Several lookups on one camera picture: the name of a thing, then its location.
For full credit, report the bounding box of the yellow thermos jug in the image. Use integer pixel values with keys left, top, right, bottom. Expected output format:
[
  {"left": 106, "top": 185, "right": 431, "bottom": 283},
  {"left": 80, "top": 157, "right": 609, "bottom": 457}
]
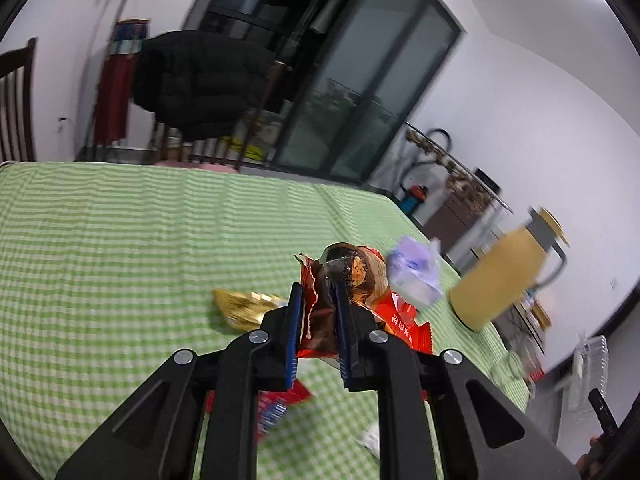
[{"left": 447, "top": 206, "right": 571, "bottom": 332}]

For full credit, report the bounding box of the gold foil wrapper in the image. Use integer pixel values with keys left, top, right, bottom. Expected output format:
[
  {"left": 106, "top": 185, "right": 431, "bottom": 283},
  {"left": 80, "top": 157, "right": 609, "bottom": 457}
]
[{"left": 212, "top": 288, "right": 288, "bottom": 332}]

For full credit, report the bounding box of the green checkered tablecloth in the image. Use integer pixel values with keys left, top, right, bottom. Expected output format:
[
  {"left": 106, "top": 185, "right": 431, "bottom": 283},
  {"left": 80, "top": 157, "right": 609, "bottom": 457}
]
[{"left": 0, "top": 161, "right": 533, "bottom": 480}]

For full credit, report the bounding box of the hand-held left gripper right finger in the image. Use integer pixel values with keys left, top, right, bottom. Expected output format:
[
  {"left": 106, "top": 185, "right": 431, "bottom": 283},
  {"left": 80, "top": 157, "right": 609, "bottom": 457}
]
[{"left": 330, "top": 280, "right": 583, "bottom": 480}]

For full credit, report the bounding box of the sliding glass door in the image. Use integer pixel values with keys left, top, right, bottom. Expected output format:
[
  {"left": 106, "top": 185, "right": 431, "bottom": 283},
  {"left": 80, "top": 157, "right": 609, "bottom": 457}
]
[{"left": 182, "top": 0, "right": 463, "bottom": 186}]

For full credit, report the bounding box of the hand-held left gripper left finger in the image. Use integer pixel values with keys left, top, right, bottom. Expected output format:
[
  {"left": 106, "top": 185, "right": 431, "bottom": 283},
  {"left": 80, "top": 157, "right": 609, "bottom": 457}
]
[{"left": 55, "top": 282, "right": 306, "bottom": 480}]

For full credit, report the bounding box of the red blue snack wrapper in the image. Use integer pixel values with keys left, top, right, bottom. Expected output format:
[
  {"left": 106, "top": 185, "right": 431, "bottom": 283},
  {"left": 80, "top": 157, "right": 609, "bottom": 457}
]
[{"left": 257, "top": 380, "right": 313, "bottom": 446}]

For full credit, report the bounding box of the metal rack with dried food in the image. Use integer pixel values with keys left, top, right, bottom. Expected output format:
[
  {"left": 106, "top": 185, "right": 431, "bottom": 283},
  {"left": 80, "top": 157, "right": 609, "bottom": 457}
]
[{"left": 402, "top": 122, "right": 516, "bottom": 256}]

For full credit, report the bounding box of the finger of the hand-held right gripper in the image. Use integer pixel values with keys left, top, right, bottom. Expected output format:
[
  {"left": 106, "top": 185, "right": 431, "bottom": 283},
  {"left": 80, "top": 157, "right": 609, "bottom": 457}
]
[{"left": 587, "top": 389, "right": 618, "bottom": 433}]

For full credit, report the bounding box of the blue bottle with red cap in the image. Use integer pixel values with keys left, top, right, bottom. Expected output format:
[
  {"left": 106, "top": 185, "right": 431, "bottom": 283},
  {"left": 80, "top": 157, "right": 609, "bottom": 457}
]
[{"left": 399, "top": 185, "right": 430, "bottom": 213}]

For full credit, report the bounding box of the clear plastic clamshell container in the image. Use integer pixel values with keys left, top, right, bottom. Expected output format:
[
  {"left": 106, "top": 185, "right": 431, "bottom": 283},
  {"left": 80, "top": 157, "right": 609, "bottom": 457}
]
[{"left": 570, "top": 335, "right": 611, "bottom": 416}]

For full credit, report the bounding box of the dark wooden chair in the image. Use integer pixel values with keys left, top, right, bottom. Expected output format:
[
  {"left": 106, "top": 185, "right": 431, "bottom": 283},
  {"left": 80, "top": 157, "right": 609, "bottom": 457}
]
[
  {"left": 0, "top": 37, "right": 38, "bottom": 162},
  {"left": 152, "top": 57, "right": 296, "bottom": 173}
]

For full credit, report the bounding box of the black puffer jacket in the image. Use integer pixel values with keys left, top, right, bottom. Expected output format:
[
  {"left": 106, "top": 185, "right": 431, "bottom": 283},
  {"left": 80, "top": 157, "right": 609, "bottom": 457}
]
[{"left": 134, "top": 30, "right": 276, "bottom": 141}]

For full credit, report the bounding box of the red cloth with striped band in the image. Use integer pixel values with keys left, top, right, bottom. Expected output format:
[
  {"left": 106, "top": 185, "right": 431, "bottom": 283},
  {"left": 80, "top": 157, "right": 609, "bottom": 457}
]
[{"left": 92, "top": 19, "right": 151, "bottom": 148}]

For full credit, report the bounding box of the brown cabinet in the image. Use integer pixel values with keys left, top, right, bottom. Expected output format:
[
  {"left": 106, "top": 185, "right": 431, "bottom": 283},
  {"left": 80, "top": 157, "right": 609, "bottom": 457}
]
[{"left": 422, "top": 190, "right": 493, "bottom": 256}]

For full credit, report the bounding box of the yellow plastic bag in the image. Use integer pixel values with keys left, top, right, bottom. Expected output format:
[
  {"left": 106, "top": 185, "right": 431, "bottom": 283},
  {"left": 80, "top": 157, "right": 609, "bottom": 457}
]
[{"left": 219, "top": 134, "right": 267, "bottom": 162}]

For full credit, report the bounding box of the purple white tissue pack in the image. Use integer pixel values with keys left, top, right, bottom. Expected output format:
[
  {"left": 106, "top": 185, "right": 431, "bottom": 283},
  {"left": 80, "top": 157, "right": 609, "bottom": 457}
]
[{"left": 387, "top": 236, "right": 443, "bottom": 311}]

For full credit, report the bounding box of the crumpled white tissue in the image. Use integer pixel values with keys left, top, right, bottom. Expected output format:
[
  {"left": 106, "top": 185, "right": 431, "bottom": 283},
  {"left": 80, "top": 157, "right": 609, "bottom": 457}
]
[{"left": 357, "top": 420, "right": 383, "bottom": 461}]

